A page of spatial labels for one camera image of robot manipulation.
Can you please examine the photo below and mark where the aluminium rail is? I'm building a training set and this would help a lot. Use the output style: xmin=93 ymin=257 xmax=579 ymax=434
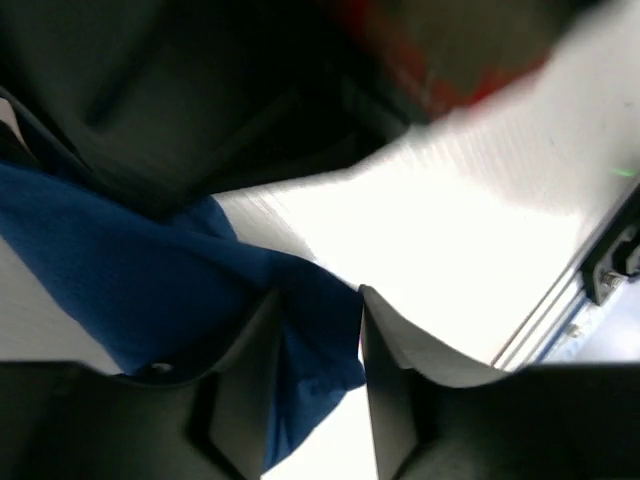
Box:
xmin=490 ymin=179 xmax=639 ymax=371

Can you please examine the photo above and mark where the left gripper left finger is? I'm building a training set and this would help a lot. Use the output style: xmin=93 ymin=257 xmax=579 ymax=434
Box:
xmin=1 ymin=291 xmax=281 ymax=479

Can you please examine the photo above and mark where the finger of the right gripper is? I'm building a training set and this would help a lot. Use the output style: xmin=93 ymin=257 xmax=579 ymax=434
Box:
xmin=1 ymin=1 xmax=429 ymax=218

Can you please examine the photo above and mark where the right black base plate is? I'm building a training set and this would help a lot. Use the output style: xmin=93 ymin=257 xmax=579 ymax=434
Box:
xmin=580 ymin=213 xmax=639 ymax=306

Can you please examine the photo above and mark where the blue paper napkin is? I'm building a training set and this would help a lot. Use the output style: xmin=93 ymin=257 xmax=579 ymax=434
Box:
xmin=0 ymin=114 xmax=369 ymax=474

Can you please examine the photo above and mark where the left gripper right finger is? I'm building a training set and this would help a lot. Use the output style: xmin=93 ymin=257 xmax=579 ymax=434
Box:
xmin=361 ymin=286 xmax=639 ymax=479

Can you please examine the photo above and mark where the white cable duct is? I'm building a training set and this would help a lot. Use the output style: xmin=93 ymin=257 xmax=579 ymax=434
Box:
xmin=535 ymin=281 xmax=639 ymax=364

